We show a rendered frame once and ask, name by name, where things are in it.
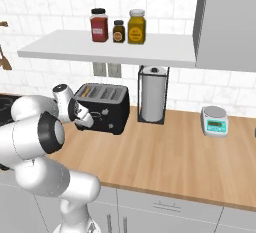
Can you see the black toaster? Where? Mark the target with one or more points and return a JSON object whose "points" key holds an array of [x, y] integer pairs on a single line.
{"points": [[110, 117]]}

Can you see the grey wall socket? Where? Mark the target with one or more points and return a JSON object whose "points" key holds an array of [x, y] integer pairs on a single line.
{"points": [[114, 70], [99, 69]]}

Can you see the white wall shelf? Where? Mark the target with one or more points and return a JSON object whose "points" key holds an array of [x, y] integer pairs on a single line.
{"points": [[100, 48]]}

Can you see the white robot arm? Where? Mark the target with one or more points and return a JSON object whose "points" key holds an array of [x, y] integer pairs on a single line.
{"points": [[40, 133]]}

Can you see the small brown jar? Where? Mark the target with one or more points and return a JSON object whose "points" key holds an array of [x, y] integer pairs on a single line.
{"points": [[118, 33]]}

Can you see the white kitchen scale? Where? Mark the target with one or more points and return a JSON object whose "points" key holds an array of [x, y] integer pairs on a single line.
{"points": [[215, 122]]}

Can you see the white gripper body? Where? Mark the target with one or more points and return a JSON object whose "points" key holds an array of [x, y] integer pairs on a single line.
{"points": [[84, 117]]}

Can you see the grey drawer front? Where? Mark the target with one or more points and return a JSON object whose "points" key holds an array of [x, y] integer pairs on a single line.
{"points": [[186, 207], [238, 220], [108, 195]]}

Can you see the red jar with black lid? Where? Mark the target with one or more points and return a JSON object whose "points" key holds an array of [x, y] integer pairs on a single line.
{"points": [[99, 27]]}

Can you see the grey wall cupboard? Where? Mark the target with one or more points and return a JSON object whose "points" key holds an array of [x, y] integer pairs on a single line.
{"points": [[226, 23]]}

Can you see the grey cupboard door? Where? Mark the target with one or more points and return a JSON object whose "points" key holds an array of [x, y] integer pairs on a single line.
{"points": [[105, 218], [166, 225]]}

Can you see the brown bread slice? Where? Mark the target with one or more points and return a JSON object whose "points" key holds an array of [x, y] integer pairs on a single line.
{"points": [[85, 92]]}

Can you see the yellow jar with white lid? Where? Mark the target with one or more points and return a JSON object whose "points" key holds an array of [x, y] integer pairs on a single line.
{"points": [[136, 28]]}

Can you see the black hob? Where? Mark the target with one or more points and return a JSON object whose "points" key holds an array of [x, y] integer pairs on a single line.
{"points": [[6, 108]]}

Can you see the white paper towel roll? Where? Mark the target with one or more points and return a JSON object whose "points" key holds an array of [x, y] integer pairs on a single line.
{"points": [[153, 97]]}

